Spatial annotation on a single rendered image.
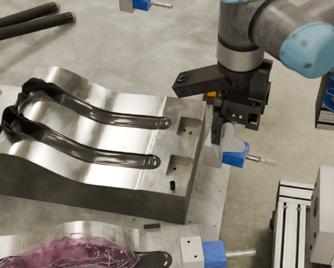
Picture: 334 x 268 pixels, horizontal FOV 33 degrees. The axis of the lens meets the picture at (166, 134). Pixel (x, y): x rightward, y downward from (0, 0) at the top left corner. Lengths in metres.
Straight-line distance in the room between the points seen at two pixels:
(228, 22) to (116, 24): 0.79
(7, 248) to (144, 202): 0.26
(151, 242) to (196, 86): 0.29
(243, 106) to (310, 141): 1.50
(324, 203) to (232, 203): 1.24
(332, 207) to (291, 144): 1.47
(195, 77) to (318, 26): 0.27
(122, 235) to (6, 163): 0.27
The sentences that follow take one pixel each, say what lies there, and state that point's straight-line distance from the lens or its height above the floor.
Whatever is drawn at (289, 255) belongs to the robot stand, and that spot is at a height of 0.23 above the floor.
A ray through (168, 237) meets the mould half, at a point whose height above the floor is 0.86.
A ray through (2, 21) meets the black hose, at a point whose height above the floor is 0.86.
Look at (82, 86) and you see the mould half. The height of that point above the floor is 0.91.
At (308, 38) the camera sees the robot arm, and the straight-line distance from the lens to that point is 0.77.
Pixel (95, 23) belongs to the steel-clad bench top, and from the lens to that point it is 1.62.
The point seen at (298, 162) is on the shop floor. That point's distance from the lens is 2.34.
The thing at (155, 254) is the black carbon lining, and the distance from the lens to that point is 1.03.
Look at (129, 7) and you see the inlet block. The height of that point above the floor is 0.92.
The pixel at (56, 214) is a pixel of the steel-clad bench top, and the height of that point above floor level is 0.80.
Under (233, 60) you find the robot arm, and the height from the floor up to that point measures 1.18.
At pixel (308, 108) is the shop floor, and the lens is 2.57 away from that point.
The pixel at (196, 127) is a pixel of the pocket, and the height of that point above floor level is 0.86.
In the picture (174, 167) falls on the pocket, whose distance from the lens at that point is 1.14.
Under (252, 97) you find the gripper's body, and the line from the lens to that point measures 0.95.
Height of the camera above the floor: 1.73
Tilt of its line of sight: 46 degrees down
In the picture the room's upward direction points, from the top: 1 degrees counter-clockwise
